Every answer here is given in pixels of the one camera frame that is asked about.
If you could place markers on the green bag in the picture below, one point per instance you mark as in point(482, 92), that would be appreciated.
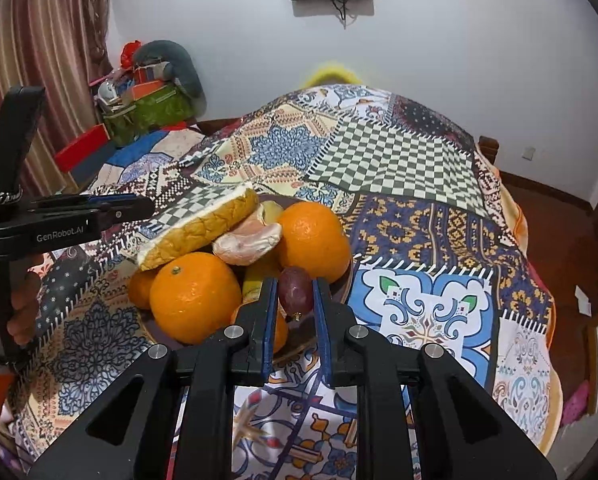
point(149, 112)

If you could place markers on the patchwork printed blanket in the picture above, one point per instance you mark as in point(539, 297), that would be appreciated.
point(404, 160)

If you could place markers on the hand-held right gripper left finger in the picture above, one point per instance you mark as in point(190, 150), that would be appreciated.
point(269, 330)

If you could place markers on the small orange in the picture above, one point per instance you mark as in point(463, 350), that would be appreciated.
point(141, 287)
point(280, 332)

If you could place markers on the peeled pomelo segment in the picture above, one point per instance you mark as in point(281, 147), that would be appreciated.
point(246, 242)

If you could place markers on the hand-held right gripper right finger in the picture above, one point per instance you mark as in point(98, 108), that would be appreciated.
point(324, 330)

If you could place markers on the pomelo peel piece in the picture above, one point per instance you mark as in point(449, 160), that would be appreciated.
point(199, 232)

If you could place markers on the brown plate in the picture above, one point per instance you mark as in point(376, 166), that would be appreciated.
point(301, 332)

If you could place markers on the red box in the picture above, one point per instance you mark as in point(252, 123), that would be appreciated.
point(84, 147)

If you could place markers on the yellow pillow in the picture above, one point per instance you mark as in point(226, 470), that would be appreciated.
point(329, 74)

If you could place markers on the large orange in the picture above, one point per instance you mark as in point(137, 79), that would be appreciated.
point(311, 245)
point(194, 300)

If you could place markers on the pink cloth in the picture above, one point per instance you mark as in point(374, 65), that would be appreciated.
point(575, 402)

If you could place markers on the red plastic bag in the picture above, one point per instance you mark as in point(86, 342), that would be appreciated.
point(130, 54)

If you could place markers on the purple grape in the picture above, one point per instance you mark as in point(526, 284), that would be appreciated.
point(295, 290)

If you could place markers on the grey plush toy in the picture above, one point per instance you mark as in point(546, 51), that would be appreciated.
point(181, 62)

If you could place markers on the striped curtain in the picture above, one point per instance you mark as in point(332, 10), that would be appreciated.
point(34, 50)

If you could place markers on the white wall socket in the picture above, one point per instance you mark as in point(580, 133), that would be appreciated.
point(529, 153)

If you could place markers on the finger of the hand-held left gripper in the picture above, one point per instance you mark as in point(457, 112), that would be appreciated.
point(104, 201)
point(129, 214)

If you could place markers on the white paper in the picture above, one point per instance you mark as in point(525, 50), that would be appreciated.
point(584, 300)

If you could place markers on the orange box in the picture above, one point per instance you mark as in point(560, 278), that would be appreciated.
point(149, 91)

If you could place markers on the person's left hand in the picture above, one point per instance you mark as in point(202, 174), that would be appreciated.
point(26, 300)

